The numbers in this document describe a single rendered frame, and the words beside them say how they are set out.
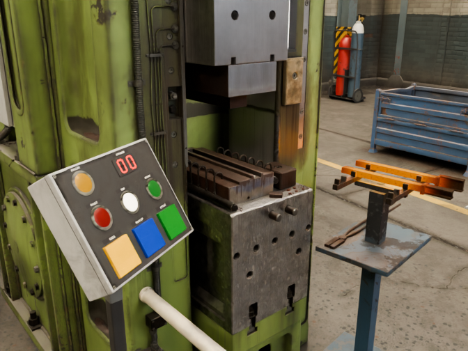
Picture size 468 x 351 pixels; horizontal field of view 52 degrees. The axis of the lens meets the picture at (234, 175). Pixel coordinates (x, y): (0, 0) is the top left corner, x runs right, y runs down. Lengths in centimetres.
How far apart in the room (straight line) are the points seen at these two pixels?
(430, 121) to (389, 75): 569
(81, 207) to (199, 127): 104
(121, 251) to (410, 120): 457
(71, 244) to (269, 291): 89
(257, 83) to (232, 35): 18
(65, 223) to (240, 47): 74
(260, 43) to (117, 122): 49
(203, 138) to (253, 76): 59
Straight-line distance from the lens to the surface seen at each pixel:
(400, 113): 546
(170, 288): 173
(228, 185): 156
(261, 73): 154
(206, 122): 204
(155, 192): 123
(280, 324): 190
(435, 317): 282
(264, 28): 154
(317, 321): 263
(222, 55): 143
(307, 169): 203
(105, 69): 143
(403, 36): 1069
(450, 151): 525
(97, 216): 108
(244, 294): 167
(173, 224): 123
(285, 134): 187
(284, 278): 179
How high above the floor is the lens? 151
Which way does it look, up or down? 19 degrees down
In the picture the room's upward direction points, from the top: straight up
